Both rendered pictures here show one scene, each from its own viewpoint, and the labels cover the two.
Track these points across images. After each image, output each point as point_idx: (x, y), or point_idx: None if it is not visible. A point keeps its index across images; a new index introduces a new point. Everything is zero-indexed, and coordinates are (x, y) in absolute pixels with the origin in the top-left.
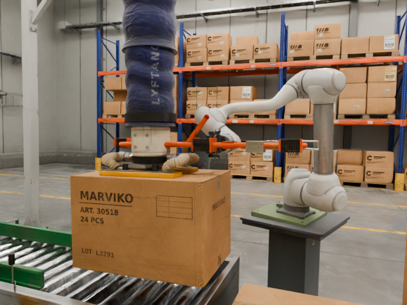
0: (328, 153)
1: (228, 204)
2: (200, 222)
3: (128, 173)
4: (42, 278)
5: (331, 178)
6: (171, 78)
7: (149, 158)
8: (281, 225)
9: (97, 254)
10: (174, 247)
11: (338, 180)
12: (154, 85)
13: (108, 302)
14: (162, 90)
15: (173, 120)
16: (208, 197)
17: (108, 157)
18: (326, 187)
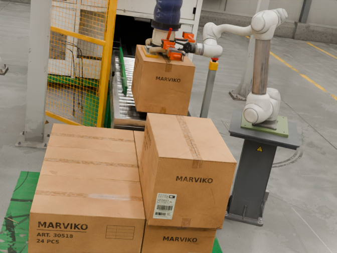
0: (255, 77)
1: (185, 85)
2: (140, 80)
3: (143, 49)
4: (126, 90)
5: (252, 97)
6: (169, 4)
7: (153, 44)
8: (232, 120)
9: (133, 85)
10: (137, 89)
11: (261, 101)
12: (159, 6)
13: (130, 108)
14: (162, 10)
15: (166, 27)
16: (150, 70)
17: (147, 39)
18: (246, 102)
